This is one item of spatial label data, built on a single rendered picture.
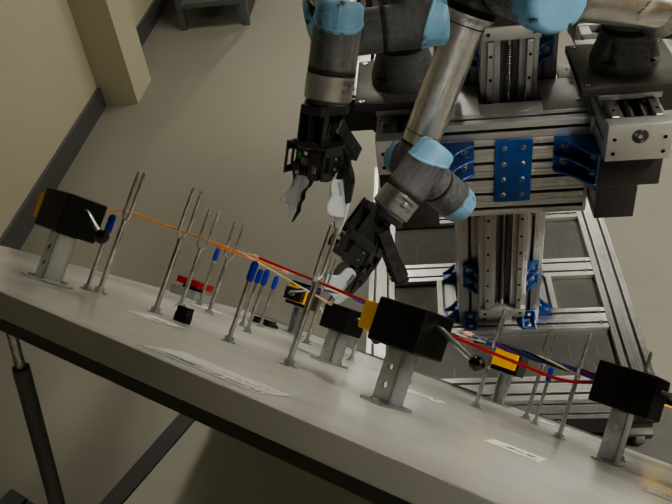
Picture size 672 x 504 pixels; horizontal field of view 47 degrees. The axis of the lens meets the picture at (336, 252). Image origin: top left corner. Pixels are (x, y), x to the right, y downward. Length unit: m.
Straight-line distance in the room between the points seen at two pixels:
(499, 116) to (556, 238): 1.08
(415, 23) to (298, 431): 0.92
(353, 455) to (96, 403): 2.45
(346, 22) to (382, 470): 0.85
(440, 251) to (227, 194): 1.24
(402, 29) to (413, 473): 0.95
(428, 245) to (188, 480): 1.57
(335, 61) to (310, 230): 2.17
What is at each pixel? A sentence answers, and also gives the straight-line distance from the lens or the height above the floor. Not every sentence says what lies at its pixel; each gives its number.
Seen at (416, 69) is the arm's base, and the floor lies 1.21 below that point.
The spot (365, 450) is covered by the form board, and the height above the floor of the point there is 1.65.
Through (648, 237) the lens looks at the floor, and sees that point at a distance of 3.26.
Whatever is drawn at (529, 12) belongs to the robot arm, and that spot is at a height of 1.47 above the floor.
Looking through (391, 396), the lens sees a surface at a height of 1.48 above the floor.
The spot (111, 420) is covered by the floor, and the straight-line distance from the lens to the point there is 2.78.
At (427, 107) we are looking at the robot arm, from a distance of 1.51.
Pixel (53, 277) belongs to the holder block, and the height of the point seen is 1.53.
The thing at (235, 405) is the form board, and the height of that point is 1.64.
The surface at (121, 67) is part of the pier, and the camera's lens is 4.57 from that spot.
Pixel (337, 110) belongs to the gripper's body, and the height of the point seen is 1.42.
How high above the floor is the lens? 1.99
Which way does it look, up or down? 39 degrees down
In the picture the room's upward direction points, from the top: 8 degrees counter-clockwise
